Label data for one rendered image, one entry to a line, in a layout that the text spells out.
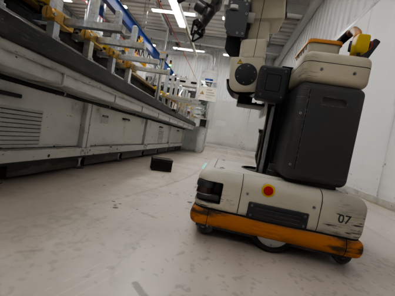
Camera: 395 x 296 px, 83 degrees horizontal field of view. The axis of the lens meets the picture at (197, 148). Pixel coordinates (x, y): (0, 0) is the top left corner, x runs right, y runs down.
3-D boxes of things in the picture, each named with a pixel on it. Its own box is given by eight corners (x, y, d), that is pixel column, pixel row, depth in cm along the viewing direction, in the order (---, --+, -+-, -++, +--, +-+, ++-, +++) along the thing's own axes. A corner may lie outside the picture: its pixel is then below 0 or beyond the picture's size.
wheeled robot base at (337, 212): (304, 212, 145) (312, 175, 144) (364, 267, 82) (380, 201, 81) (203, 191, 153) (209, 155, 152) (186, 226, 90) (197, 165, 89)
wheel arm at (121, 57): (158, 66, 150) (160, 60, 150) (157, 65, 146) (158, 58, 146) (99, 58, 155) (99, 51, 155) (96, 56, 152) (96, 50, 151)
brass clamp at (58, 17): (74, 33, 107) (75, 22, 107) (52, 17, 94) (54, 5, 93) (62, 32, 108) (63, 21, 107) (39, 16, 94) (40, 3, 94)
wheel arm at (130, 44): (145, 52, 125) (147, 44, 125) (143, 50, 122) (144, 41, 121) (74, 42, 130) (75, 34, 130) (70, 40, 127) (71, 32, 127)
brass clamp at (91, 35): (103, 49, 132) (104, 40, 131) (89, 38, 118) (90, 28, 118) (93, 47, 132) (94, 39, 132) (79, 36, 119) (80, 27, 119)
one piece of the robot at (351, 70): (298, 191, 141) (326, 58, 137) (344, 222, 87) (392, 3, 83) (245, 180, 145) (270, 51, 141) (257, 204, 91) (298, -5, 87)
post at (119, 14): (111, 85, 150) (123, 12, 148) (109, 84, 147) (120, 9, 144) (107, 84, 151) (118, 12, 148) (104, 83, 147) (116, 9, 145)
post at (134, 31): (129, 89, 175) (139, 27, 172) (126, 88, 171) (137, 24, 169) (124, 88, 175) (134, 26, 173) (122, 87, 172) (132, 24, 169)
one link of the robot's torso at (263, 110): (269, 120, 123) (278, 75, 122) (282, 114, 95) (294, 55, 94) (221, 112, 127) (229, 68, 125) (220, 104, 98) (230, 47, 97)
